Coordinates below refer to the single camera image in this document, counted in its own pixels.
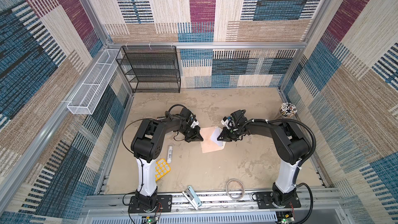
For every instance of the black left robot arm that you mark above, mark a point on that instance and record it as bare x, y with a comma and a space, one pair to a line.
147, 146

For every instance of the cup of pencils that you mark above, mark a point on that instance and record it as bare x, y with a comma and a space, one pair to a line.
287, 110

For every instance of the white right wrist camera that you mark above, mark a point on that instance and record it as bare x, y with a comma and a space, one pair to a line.
227, 122

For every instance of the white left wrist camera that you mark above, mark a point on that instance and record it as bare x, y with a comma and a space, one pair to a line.
194, 124

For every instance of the black wire shelf rack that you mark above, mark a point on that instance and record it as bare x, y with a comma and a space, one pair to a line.
150, 68

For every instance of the white letter with green border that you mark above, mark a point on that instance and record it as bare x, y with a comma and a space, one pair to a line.
214, 137

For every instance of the light blue stapler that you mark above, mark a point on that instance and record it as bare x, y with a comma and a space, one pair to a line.
192, 198

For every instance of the pink envelope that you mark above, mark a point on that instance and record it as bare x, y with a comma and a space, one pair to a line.
207, 145

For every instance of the white wire mesh basket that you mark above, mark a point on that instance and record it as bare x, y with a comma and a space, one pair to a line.
89, 93

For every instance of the yellow calculator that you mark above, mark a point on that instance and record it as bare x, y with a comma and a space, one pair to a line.
161, 169

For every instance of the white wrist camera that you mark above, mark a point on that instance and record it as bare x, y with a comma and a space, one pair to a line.
194, 124
227, 122

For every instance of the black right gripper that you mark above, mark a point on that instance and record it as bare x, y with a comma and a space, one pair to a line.
226, 137

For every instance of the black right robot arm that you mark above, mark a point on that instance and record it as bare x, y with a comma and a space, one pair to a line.
294, 142

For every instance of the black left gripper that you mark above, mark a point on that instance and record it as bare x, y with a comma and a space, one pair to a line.
195, 136

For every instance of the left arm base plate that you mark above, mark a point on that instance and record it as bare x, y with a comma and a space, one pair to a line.
142, 204

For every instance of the white glue stick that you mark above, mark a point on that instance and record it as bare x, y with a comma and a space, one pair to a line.
169, 154

